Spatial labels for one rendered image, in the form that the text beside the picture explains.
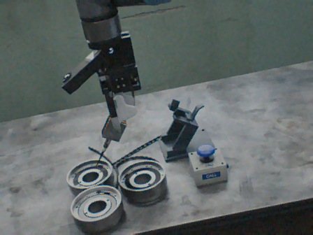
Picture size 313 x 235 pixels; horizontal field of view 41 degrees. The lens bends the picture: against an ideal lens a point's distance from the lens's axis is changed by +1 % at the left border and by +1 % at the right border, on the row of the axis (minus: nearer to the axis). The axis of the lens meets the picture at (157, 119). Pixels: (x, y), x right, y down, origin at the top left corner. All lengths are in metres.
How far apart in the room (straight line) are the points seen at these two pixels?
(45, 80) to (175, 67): 0.79
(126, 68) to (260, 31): 1.84
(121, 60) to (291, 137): 0.46
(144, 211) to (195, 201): 0.11
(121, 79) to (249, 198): 0.36
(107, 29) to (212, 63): 1.83
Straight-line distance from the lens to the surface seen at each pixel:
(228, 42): 2.57
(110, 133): 0.92
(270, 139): 1.04
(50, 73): 2.55
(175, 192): 0.91
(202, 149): 0.89
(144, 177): 0.94
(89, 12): 0.80
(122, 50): 0.84
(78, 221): 0.85
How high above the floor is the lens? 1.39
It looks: 30 degrees down
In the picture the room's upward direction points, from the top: 10 degrees counter-clockwise
